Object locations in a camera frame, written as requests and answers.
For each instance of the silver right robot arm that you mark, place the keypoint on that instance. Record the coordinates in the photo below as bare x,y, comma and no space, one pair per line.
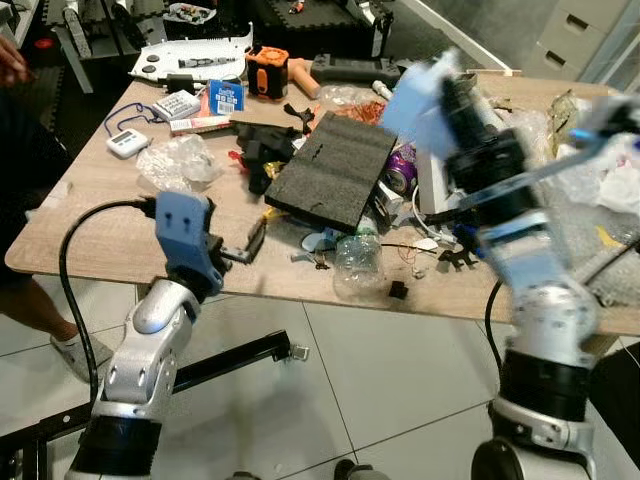
545,310

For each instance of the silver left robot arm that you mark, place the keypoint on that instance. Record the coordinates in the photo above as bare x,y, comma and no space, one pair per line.
150,350

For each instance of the black plastic parts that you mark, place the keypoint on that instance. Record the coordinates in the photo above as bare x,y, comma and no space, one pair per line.
262,155

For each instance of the purple drink can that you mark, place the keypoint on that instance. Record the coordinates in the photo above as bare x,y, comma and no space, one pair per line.
402,172

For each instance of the black foam pad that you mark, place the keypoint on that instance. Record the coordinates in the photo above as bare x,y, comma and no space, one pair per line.
335,175

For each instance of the clear plastic bottle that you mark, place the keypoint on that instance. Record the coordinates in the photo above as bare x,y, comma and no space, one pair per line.
358,265

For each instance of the black metal stand bar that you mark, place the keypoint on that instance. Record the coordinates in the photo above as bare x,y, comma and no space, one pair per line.
230,360

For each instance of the crumpled clear plastic bag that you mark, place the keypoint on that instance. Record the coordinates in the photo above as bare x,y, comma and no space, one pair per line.
180,162

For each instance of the black controller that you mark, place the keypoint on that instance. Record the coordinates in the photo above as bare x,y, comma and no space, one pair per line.
350,68

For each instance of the pink flat box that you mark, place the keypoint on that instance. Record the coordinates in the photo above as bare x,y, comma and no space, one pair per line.
198,125

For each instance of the blue card package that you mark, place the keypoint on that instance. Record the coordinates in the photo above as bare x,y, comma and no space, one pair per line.
226,97

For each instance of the grey drawer cabinet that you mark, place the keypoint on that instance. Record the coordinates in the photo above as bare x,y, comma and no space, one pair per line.
590,35

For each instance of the small black block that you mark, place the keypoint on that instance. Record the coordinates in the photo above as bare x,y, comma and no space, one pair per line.
399,291

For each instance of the white digital timer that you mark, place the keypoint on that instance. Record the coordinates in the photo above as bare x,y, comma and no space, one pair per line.
128,143

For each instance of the white grey calculator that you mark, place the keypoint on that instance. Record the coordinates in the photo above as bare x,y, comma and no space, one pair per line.
177,105

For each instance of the orange black device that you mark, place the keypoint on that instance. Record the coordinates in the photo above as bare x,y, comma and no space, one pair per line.
267,72

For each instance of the white plastic bag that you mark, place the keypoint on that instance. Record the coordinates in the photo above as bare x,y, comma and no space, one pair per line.
615,185

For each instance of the black foam box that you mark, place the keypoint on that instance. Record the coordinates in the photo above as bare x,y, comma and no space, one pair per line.
320,25

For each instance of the white plastic shell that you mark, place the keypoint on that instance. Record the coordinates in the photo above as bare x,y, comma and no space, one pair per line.
190,58

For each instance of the person in black clothes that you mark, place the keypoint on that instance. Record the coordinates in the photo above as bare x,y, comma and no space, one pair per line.
25,180

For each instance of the grey robot foot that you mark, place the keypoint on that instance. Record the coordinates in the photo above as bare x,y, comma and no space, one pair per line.
358,472

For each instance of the wooden table leg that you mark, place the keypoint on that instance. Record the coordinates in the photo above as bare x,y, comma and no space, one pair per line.
600,345

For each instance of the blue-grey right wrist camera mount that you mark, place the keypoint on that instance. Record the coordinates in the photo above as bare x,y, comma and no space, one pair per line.
420,100

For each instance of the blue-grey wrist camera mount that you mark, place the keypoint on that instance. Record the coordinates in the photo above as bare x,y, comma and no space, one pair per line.
420,100
185,230

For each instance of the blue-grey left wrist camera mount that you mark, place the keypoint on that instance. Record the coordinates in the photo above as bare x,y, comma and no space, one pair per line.
185,230

